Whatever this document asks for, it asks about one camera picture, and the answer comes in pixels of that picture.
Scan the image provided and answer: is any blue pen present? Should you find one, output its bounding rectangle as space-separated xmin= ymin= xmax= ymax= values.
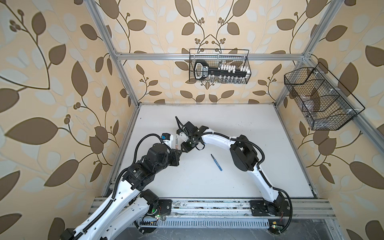
xmin=211 ymin=154 xmax=223 ymax=172

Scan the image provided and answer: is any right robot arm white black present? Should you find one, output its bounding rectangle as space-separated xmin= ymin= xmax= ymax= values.
xmin=176 ymin=118 xmax=293 ymax=217

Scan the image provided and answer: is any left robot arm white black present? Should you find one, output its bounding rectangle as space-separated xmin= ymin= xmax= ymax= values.
xmin=60 ymin=143 xmax=183 ymax=240

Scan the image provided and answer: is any black tool with white bits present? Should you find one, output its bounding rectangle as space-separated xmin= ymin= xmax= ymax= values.
xmin=192 ymin=60 xmax=251 ymax=80

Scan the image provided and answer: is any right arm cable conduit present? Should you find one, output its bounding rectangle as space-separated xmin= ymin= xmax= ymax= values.
xmin=175 ymin=116 xmax=293 ymax=233

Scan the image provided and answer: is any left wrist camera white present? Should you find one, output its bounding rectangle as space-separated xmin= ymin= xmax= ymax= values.
xmin=161 ymin=133 xmax=174 ymax=149

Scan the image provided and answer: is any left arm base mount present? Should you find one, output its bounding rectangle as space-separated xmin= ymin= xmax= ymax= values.
xmin=134 ymin=199 xmax=173 ymax=234

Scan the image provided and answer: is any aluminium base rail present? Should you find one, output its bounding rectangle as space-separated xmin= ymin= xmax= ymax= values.
xmin=88 ymin=197 xmax=337 ymax=229

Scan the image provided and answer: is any back wire basket black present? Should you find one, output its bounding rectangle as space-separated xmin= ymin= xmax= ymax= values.
xmin=189 ymin=48 xmax=252 ymax=85

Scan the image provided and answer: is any wire basket black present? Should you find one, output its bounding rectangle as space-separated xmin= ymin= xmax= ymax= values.
xmin=284 ymin=62 xmax=366 ymax=131
xmin=189 ymin=48 xmax=252 ymax=85

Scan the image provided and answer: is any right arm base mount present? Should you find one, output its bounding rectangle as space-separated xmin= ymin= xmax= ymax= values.
xmin=250 ymin=199 xmax=293 ymax=235

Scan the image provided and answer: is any aluminium frame back bar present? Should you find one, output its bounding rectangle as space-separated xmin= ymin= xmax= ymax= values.
xmin=115 ymin=52 xmax=305 ymax=61

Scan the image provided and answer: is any right wire basket black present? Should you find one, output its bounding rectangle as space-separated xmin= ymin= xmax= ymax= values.
xmin=284 ymin=62 xmax=366 ymax=131

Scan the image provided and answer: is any aluminium frame left post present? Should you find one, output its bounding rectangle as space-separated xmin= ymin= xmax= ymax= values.
xmin=85 ymin=1 xmax=140 ymax=109

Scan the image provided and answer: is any aluminium frame post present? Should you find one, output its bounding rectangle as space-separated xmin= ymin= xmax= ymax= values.
xmin=85 ymin=1 xmax=140 ymax=109
xmin=274 ymin=0 xmax=344 ymax=107

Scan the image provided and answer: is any aluminium frame right post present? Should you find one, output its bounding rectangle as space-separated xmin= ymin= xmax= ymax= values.
xmin=274 ymin=0 xmax=344 ymax=107

